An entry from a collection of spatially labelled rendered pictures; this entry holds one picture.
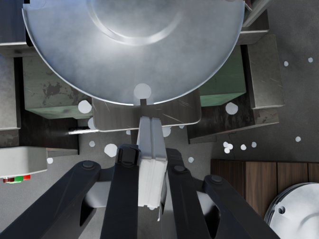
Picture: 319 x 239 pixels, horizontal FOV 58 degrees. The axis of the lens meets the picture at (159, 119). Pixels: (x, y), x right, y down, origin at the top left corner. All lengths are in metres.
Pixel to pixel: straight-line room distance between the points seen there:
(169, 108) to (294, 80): 1.05
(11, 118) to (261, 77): 0.45
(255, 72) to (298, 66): 0.84
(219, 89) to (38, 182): 0.85
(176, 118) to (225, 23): 0.14
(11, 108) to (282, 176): 0.71
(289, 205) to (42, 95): 0.68
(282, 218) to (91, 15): 0.70
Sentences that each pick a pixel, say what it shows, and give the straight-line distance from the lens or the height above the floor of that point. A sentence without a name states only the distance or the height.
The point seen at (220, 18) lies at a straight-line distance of 0.42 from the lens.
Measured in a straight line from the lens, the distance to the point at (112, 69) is 0.38.
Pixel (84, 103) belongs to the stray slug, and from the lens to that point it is 0.51.
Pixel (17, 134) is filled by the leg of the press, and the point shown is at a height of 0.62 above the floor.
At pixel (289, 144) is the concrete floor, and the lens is 1.33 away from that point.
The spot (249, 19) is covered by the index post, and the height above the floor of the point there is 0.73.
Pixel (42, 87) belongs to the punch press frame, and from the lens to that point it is 0.53.
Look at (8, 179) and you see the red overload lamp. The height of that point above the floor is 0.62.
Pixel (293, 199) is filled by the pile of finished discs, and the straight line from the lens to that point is 0.89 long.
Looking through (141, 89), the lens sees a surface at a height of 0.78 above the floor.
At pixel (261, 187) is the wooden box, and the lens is 0.89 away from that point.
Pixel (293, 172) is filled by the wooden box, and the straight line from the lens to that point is 0.93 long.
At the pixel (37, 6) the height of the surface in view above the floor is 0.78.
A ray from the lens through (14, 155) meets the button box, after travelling 0.55.
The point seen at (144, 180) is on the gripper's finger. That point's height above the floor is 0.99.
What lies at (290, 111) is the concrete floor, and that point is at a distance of 1.35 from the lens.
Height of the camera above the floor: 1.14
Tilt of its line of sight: 81 degrees down
